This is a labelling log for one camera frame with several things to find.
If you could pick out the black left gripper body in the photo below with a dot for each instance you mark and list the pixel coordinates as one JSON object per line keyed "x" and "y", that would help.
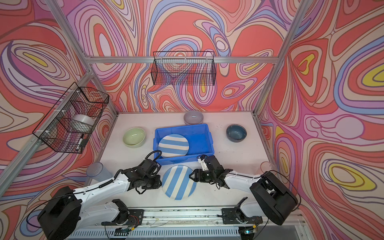
{"x": 151, "y": 182}

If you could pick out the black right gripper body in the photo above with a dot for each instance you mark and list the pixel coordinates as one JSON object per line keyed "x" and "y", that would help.
{"x": 205, "y": 176}

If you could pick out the blue plastic bin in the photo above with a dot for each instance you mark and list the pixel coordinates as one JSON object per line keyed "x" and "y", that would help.
{"x": 198, "y": 136}

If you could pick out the green bowl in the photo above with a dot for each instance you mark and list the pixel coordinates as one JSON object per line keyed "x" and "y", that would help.
{"x": 134, "y": 137}

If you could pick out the blue white striped plate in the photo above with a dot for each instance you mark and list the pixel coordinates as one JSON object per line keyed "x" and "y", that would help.
{"x": 173, "y": 145}

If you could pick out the dark blue bowl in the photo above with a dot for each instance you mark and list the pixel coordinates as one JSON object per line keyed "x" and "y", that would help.
{"x": 236, "y": 133}

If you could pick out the clear blue plastic cup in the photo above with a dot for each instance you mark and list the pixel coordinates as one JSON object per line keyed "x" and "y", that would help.
{"x": 98, "y": 172}

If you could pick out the grey purple bowl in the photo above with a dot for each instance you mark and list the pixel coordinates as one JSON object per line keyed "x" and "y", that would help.
{"x": 193, "y": 118}

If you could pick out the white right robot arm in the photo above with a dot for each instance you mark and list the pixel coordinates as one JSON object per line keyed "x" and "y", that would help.
{"x": 272, "y": 198}

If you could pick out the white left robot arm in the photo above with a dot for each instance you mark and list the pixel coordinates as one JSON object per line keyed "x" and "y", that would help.
{"x": 70, "y": 210}

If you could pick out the clear pink plastic cup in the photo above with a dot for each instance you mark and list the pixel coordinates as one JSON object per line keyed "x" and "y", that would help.
{"x": 265, "y": 166}

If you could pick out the white tape roll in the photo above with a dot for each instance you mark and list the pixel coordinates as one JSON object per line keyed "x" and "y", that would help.
{"x": 82, "y": 123}

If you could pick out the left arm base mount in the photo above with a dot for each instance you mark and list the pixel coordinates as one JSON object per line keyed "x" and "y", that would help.
{"x": 131, "y": 218}

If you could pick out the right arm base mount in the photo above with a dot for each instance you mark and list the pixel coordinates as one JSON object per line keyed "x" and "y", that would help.
{"x": 231, "y": 216}

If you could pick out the black wire basket left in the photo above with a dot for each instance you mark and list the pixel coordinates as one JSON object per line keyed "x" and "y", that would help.
{"x": 57, "y": 133}

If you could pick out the black wire basket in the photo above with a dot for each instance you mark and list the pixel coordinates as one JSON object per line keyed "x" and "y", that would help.
{"x": 184, "y": 68}
{"x": 57, "y": 133}

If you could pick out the black wire basket back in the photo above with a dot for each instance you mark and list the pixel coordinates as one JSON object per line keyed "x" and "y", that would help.
{"x": 184, "y": 68}

